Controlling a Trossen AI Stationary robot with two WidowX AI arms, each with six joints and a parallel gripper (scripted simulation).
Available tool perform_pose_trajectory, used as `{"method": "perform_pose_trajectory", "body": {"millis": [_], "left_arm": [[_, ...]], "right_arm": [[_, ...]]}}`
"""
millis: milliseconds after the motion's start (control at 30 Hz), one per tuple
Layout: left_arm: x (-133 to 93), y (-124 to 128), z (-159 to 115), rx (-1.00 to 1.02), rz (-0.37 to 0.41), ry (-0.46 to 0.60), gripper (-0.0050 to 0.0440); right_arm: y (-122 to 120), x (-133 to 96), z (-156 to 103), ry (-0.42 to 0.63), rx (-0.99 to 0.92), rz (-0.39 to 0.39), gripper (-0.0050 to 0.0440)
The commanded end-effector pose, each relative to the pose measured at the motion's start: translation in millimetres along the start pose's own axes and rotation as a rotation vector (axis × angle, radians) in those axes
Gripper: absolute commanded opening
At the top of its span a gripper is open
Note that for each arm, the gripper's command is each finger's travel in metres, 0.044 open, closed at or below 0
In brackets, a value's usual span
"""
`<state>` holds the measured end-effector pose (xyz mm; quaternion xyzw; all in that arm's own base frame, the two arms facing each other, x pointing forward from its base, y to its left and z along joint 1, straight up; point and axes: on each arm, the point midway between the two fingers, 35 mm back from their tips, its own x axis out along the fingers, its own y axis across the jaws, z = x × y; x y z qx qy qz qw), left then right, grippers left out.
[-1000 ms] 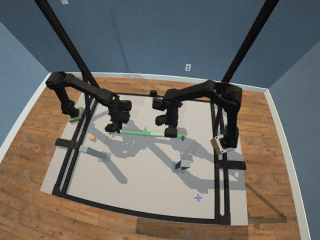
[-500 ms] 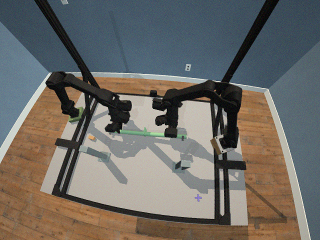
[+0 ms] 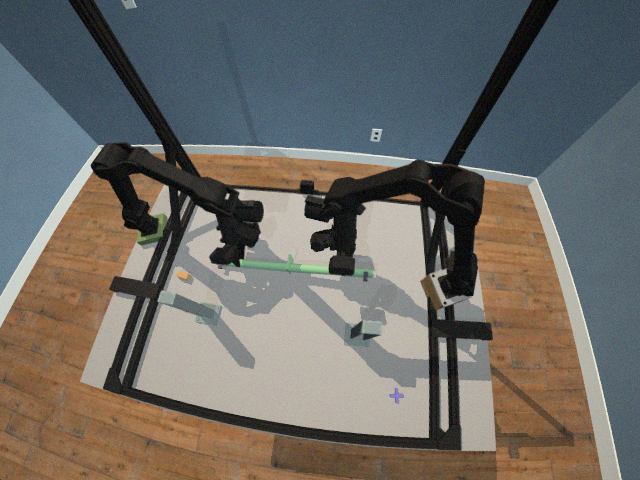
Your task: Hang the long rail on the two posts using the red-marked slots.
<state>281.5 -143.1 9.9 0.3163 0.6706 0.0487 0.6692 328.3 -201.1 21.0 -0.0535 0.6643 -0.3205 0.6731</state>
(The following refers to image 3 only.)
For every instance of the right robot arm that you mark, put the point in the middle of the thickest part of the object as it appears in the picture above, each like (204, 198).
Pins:
(205, 192)

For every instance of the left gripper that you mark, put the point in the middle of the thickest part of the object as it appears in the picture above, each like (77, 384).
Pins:
(343, 263)

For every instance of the small purple plus-shaped piece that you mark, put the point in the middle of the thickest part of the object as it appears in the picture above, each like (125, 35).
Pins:
(396, 395)

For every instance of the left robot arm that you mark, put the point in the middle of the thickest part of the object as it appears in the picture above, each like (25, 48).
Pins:
(462, 207)

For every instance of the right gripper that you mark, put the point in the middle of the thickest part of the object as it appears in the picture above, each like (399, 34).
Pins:
(229, 251)

